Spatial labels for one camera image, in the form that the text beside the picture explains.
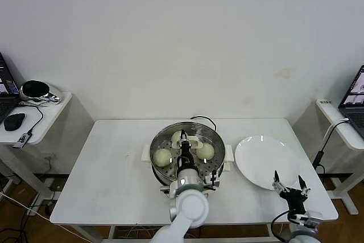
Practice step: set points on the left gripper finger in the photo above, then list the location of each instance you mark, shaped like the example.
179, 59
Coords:
184, 140

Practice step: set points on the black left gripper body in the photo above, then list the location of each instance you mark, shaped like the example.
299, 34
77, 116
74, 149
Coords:
186, 160

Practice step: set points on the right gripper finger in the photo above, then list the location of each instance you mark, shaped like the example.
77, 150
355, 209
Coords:
303, 189
278, 185

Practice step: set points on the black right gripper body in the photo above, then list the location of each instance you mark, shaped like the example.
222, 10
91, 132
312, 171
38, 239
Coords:
295, 199

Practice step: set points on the white steamed baozi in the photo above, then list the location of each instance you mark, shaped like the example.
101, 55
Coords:
162, 157
176, 135
206, 152

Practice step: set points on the white round plate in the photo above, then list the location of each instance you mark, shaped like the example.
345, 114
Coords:
267, 160

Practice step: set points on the white side table with label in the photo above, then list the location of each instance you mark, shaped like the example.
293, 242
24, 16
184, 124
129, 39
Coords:
321, 112

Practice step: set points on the white side table with mouse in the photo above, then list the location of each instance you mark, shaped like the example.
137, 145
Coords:
51, 117

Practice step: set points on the shiny chrome shell object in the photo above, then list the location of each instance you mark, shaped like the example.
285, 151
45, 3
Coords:
34, 88

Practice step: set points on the black computer mouse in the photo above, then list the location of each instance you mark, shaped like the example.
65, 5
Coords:
13, 121

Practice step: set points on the black laptop beside mouse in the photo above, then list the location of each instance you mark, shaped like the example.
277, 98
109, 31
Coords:
5, 83

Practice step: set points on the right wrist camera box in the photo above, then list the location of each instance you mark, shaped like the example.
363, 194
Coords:
312, 217

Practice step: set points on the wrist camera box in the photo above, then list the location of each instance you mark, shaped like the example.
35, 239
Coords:
212, 180
312, 217

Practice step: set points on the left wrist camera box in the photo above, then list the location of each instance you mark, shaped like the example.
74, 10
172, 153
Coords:
212, 180

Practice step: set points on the white main table frame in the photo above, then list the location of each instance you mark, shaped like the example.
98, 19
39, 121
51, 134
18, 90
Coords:
112, 230

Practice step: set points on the white wall socket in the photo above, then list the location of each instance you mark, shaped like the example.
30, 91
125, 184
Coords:
49, 156

